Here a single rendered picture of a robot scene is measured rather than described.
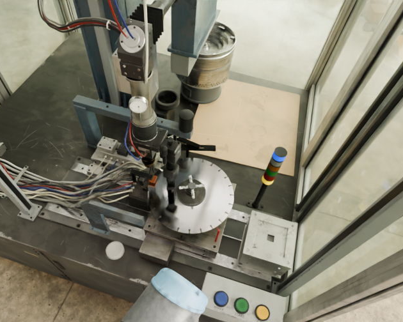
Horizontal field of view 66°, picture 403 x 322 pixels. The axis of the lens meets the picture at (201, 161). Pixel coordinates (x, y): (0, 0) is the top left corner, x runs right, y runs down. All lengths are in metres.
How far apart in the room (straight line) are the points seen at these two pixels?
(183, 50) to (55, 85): 1.03
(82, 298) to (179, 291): 1.51
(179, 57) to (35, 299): 1.63
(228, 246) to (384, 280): 0.77
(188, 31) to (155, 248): 0.79
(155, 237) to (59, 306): 1.01
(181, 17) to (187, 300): 0.81
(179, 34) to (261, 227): 0.75
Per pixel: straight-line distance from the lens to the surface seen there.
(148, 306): 0.62
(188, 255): 1.29
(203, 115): 1.70
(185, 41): 1.10
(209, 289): 1.12
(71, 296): 2.12
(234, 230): 1.35
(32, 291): 2.20
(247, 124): 1.70
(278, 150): 1.10
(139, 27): 0.76
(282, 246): 1.22
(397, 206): 0.65
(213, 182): 1.22
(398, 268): 0.64
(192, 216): 1.14
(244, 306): 1.12
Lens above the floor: 1.99
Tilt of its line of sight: 55 degrees down
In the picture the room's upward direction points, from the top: 7 degrees clockwise
